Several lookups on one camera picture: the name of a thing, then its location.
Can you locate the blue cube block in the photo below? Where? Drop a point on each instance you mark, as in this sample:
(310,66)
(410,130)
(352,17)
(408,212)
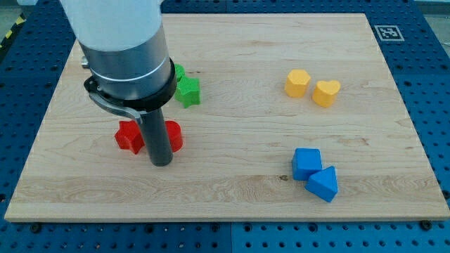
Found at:
(305,162)

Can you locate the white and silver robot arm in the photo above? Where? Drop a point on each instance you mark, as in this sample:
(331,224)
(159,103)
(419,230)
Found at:
(124,43)

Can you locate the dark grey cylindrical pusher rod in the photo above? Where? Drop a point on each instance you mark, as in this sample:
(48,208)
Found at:
(155,137)

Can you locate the light wooden board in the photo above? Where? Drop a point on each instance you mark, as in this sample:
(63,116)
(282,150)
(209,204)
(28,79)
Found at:
(235,164)

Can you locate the green star block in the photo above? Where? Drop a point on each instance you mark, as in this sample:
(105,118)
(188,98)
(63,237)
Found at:
(188,91)

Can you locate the white fiducial marker tag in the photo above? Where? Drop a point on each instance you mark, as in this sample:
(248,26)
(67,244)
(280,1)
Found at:
(389,33)

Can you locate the red circle block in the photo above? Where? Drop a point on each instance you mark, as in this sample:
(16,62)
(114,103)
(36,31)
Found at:
(175,135)

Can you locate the red star block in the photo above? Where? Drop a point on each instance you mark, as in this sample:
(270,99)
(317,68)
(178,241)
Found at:
(128,137)

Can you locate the yellow heart block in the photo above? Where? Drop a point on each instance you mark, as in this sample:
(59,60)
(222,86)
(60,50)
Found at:
(325,92)

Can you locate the blue triangle block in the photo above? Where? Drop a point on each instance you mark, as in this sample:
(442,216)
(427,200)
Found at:
(324,184)

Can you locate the yellow hexagon block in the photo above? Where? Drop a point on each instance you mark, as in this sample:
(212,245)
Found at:
(297,83)

